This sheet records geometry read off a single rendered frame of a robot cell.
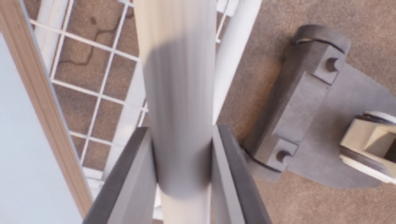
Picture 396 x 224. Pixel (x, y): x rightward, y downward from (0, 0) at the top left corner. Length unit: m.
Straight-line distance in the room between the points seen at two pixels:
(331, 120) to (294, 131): 0.17
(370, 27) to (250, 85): 0.62
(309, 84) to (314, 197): 0.69
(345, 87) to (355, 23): 0.36
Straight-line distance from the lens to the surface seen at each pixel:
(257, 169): 0.81
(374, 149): 0.80
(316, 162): 0.96
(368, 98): 1.03
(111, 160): 0.43
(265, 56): 0.94
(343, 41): 0.88
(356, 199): 1.50
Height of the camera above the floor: 0.83
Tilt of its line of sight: 75 degrees down
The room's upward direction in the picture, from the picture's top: 143 degrees clockwise
